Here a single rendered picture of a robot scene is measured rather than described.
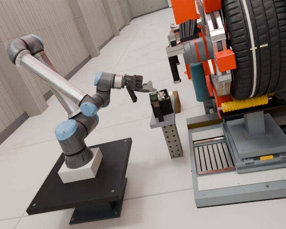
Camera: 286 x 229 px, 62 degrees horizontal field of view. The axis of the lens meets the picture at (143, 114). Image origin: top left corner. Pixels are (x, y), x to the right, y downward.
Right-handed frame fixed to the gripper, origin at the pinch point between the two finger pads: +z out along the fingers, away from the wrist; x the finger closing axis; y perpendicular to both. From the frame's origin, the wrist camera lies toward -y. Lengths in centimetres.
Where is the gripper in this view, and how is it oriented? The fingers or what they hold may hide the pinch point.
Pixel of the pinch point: (155, 91)
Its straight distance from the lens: 147.7
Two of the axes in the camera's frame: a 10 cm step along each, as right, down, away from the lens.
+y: 1.5, -8.8, -4.5
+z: 9.9, 1.5, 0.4
